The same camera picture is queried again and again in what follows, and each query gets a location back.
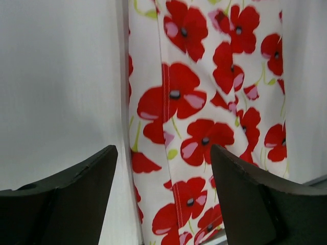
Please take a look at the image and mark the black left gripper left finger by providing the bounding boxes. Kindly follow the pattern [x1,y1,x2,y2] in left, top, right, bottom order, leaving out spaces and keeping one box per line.
[1,145,118,245]

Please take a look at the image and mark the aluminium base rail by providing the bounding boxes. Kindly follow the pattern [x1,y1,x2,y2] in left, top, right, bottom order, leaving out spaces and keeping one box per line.
[201,175,326,245]

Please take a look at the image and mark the red poppy print skirt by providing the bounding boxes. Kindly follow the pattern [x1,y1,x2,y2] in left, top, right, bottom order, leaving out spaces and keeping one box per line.
[129,1,289,244]

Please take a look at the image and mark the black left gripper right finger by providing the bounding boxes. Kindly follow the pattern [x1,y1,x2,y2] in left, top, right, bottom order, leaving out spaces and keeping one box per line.
[211,145,326,244]

